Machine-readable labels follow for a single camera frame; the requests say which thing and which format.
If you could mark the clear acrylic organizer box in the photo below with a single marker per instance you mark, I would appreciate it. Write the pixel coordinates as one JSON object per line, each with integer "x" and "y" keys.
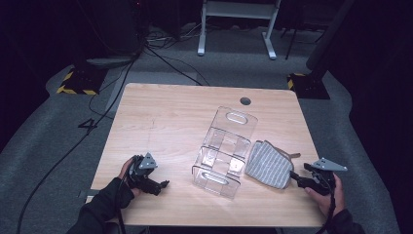
{"x": 224, "y": 152}

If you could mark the dark slanted stand pole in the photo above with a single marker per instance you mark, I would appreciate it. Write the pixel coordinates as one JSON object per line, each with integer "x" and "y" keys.
{"x": 328, "y": 35}

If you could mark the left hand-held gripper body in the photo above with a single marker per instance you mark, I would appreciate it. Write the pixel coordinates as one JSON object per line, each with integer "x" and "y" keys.
{"x": 147, "y": 162}

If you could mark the grey tape strip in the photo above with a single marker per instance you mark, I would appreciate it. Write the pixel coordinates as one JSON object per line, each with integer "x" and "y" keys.
{"x": 83, "y": 194}

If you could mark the black yellow striped stand base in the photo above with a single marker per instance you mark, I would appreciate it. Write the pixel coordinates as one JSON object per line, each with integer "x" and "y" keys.
{"x": 308, "y": 86}
{"x": 84, "y": 81}

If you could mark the grey flat stand foot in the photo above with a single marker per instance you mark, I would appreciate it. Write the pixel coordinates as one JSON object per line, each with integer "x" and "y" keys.
{"x": 110, "y": 61}

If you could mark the dark tripod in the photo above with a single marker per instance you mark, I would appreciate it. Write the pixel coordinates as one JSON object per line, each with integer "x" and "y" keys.
{"x": 292, "y": 42}

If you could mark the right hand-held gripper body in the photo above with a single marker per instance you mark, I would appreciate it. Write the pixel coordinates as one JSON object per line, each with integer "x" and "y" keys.
{"x": 324, "y": 165}

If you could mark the person's left hand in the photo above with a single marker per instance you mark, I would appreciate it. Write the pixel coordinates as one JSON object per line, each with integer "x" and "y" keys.
{"x": 124, "y": 174}

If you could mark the person's right hand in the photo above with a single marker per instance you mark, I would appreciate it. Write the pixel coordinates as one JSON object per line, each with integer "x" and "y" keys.
{"x": 329, "y": 203}

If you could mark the grey striped cloth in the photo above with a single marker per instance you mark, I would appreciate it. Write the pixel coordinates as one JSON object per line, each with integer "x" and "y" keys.
{"x": 268, "y": 164}

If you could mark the white desk frame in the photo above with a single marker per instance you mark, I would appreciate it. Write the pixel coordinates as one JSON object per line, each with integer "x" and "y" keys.
{"x": 238, "y": 9}

